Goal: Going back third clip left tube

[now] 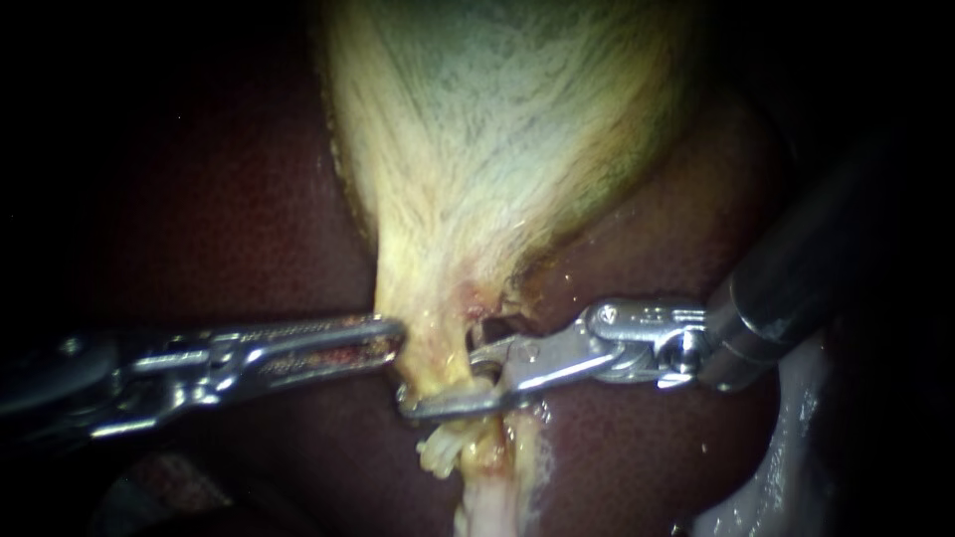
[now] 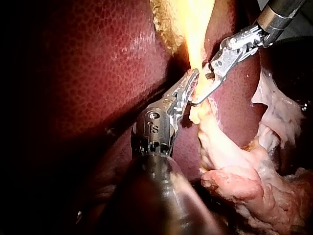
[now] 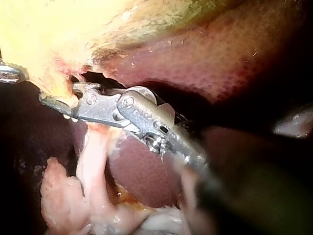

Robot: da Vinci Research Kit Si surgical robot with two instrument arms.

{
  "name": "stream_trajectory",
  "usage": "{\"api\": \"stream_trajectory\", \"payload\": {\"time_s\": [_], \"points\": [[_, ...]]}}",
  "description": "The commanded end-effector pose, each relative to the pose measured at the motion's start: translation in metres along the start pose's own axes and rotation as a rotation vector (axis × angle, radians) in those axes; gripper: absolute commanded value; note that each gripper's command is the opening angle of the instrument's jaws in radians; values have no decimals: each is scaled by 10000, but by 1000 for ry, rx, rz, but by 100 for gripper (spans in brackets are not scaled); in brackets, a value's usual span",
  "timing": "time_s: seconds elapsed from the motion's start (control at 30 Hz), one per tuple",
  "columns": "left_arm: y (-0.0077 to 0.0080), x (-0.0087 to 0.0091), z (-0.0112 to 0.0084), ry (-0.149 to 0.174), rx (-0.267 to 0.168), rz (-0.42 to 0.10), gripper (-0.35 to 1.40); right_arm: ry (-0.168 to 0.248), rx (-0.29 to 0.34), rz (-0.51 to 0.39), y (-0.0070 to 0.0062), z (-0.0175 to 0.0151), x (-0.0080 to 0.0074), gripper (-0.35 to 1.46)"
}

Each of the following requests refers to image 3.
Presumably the pale fatty tissue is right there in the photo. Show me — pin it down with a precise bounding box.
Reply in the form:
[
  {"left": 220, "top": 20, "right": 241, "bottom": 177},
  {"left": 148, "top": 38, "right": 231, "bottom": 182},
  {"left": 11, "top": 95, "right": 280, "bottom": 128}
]
[
  {"left": 107, "top": 161, "right": 204, "bottom": 235},
  {"left": 40, "top": 156, "right": 96, "bottom": 235}
]

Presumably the gallbladder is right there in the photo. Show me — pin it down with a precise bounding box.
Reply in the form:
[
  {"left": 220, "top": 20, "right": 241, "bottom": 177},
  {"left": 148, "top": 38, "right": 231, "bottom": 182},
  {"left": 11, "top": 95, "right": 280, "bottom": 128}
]
[{"left": 0, "top": 0, "right": 235, "bottom": 110}]

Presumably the dark red liver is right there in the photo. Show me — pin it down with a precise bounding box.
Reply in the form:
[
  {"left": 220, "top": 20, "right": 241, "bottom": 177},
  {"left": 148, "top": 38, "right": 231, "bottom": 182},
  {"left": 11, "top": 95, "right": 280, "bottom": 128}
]
[{"left": 0, "top": 4, "right": 313, "bottom": 235}]

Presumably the right arm instrument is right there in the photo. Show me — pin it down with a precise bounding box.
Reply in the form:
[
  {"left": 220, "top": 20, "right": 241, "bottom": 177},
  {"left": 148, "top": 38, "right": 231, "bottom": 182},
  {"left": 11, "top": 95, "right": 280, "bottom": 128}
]
[{"left": 71, "top": 84, "right": 210, "bottom": 171}]

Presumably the right arm instrument jaw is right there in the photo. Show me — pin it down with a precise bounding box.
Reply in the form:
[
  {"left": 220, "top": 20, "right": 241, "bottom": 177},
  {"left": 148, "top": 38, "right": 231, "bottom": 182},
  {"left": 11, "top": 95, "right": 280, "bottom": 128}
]
[
  {"left": 72, "top": 82, "right": 101, "bottom": 97},
  {"left": 38, "top": 91, "right": 80, "bottom": 116}
]

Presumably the thin tube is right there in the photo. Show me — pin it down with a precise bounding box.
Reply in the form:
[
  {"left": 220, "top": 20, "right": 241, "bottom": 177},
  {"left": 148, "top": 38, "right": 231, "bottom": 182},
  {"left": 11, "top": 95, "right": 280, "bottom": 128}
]
[{"left": 75, "top": 121, "right": 124, "bottom": 217}]

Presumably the left arm instrument jaw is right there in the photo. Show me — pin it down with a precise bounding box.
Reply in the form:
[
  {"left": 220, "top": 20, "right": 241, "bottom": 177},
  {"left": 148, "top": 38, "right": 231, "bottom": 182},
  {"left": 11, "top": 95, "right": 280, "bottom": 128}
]
[{"left": 0, "top": 61, "right": 27, "bottom": 83}]

